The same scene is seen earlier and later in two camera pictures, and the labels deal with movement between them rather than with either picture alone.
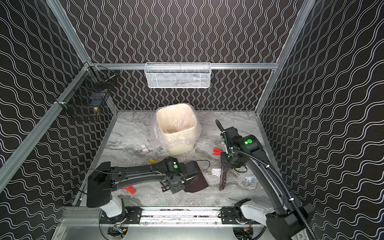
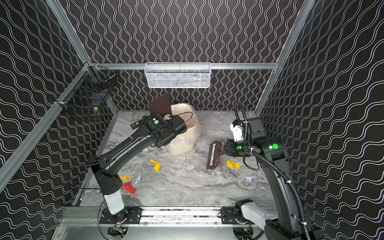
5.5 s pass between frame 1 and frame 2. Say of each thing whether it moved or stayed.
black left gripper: moved
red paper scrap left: stayed
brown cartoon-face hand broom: moved
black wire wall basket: stayed
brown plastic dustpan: moved
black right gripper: moved
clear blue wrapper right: stayed
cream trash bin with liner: stayed
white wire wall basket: stayed
